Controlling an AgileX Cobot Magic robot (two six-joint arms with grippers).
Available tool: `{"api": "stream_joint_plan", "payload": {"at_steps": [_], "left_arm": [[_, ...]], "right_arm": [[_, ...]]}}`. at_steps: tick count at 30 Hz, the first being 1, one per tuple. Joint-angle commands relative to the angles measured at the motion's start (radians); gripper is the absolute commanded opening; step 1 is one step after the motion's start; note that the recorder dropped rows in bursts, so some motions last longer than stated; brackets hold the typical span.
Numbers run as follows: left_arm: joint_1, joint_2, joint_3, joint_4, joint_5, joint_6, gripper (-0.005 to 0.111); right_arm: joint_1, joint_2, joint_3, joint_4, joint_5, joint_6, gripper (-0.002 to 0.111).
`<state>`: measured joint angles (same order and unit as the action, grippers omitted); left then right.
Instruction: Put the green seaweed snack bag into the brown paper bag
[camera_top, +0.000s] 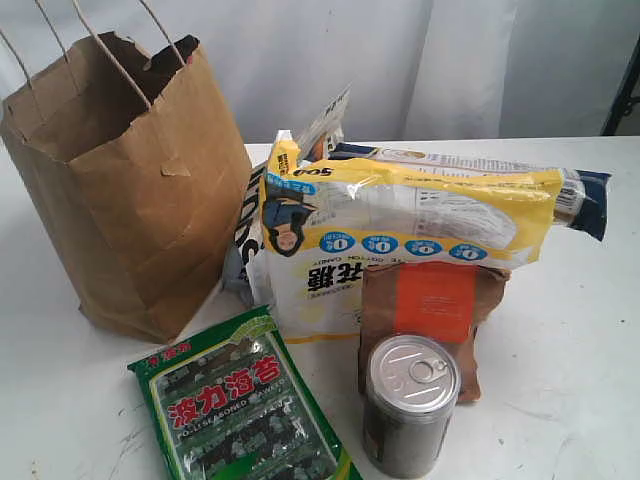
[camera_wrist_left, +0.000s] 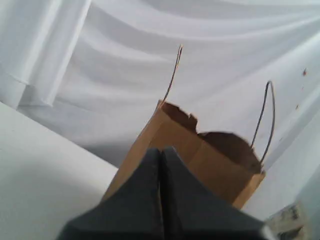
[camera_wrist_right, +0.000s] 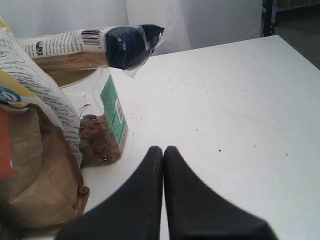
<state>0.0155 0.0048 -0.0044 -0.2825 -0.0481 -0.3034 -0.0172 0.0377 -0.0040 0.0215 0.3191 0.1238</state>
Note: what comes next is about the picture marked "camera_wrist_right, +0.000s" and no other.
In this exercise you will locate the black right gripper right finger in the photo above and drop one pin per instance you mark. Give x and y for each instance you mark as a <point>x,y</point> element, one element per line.
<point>195,212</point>

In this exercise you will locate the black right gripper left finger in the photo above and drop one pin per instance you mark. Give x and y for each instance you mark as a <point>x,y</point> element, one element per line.
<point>133,212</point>

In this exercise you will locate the yellow white sugar bag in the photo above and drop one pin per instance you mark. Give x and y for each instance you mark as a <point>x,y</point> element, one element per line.
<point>45,91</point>

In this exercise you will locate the clear jar of nuts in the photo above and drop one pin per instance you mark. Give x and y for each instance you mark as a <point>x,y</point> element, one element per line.
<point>103,126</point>

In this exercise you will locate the brown pouch orange label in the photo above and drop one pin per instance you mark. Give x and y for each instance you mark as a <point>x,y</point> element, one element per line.
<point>41,185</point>

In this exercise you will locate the noodle packet navy end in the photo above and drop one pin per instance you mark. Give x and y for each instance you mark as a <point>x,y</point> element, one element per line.
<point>126,47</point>

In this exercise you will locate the dark metal rack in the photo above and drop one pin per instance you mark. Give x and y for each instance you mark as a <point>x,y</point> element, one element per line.
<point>274,10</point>

